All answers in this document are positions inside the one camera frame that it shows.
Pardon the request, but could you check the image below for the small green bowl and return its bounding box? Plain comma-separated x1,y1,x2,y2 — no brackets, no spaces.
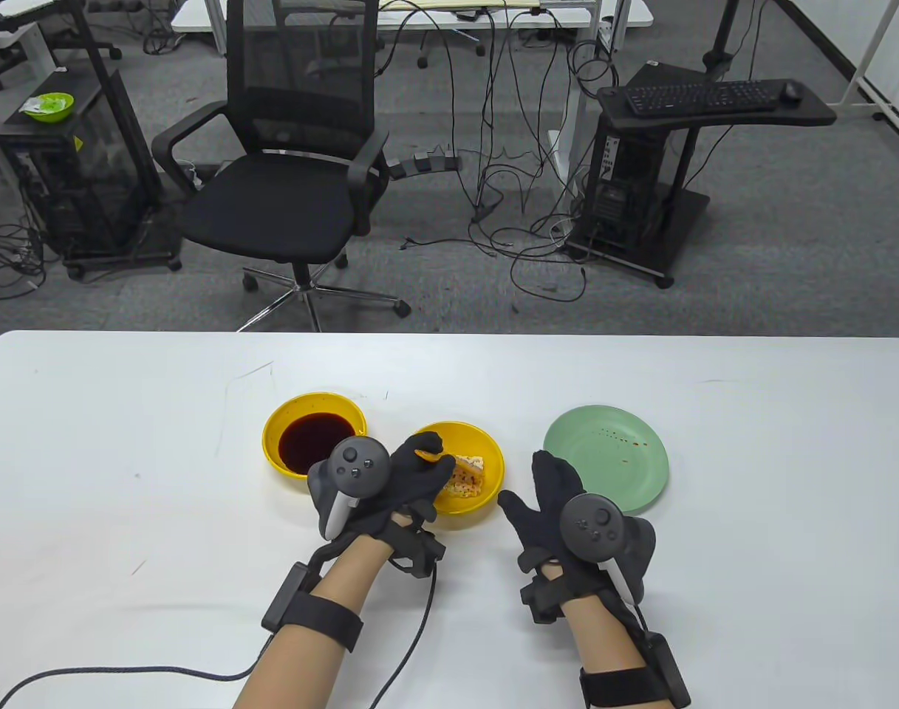
19,92,76,125

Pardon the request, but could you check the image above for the black rolling cart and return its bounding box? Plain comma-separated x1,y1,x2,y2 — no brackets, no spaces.
0,0,185,281

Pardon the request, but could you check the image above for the black left forearm strap box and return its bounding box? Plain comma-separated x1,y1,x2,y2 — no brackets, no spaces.
262,561,365,653

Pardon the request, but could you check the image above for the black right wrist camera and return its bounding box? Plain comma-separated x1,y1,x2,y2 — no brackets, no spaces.
521,561,572,626

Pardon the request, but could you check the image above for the grey hand controller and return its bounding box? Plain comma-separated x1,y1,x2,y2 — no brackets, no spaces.
322,436,393,540
559,493,636,606

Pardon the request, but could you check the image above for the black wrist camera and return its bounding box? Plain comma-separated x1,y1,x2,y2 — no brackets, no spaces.
521,561,572,626
387,517,448,579

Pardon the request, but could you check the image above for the person's left forearm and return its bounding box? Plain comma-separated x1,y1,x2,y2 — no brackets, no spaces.
231,517,414,709

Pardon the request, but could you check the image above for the grey left hand controller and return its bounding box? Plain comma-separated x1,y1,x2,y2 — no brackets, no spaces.
322,436,393,540

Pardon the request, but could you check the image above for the person's left hand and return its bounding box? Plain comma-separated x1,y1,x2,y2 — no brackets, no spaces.
307,432,457,545

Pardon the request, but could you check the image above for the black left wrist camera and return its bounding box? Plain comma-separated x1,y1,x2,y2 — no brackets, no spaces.
387,517,448,579

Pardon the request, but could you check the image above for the green plate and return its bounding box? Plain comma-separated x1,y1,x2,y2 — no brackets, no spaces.
543,405,671,517

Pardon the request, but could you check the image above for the person's right forearm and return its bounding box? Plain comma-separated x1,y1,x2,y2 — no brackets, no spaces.
564,591,668,709

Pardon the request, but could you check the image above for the dark brown sauce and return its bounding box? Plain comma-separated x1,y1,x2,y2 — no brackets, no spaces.
278,414,358,473

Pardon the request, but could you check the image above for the black forearm strap box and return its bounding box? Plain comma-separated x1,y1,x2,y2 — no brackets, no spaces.
262,561,365,653
579,634,693,709

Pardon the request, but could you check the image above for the white metal frame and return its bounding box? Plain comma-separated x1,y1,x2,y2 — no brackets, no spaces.
837,0,899,157

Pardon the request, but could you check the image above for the dark office chair base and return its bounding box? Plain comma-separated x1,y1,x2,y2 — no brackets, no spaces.
0,0,123,92

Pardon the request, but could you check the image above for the grey right hand controller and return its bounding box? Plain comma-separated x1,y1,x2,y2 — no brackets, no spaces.
559,493,636,606

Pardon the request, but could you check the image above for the yellow bowl with sauce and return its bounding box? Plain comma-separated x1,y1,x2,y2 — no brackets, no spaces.
262,391,368,481

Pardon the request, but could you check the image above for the black computer tower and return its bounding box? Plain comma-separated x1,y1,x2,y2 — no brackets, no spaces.
584,111,677,248

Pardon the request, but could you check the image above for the black right forearm strap box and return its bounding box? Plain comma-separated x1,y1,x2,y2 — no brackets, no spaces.
579,634,693,709

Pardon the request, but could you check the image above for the person's right hand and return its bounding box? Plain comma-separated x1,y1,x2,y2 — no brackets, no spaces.
498,450,656,603

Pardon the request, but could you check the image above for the tangle of black floor cables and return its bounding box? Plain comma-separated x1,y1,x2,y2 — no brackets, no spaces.
379,0,627,302

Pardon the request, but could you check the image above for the pale crumbly food piece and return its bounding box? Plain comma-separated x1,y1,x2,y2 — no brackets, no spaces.
446,454,488,500

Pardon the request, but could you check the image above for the black keyboard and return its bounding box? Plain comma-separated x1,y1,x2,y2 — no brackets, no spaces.
624,79,780,117

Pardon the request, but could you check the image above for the black cable on table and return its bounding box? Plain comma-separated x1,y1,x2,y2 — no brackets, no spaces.
0,634,274,709
363,561,440,709

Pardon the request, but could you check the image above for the black rolling computer stand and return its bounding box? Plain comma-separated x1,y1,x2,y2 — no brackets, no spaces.
562,61,838,290

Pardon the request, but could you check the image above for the yellow bowl with food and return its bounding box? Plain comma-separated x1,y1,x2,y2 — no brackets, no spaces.
411,421,506,530

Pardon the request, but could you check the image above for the white desk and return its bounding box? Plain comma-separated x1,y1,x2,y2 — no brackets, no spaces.
170,0,654,35

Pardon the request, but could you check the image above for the black power strip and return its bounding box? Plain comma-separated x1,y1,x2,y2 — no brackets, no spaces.
389,146,462,183

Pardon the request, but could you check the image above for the black mesh office chair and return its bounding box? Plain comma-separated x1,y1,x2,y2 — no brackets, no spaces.
151,0,413,335

